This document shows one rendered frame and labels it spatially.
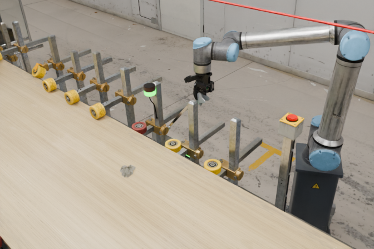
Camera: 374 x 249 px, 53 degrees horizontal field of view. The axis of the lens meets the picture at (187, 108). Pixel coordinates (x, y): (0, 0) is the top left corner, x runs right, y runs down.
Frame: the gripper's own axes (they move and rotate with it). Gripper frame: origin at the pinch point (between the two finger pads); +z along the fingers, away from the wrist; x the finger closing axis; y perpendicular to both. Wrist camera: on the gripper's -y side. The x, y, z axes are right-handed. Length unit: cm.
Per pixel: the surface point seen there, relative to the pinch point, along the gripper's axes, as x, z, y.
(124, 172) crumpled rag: -58, 7, 4
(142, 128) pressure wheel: -28.3, 7.9, -16.0
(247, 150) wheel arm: -1.2, 16.4, 32.6
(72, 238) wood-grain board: -94, 9, 15
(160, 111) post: -16.8, 2.2, -13.4
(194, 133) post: -18.6, 4.8, 11.6
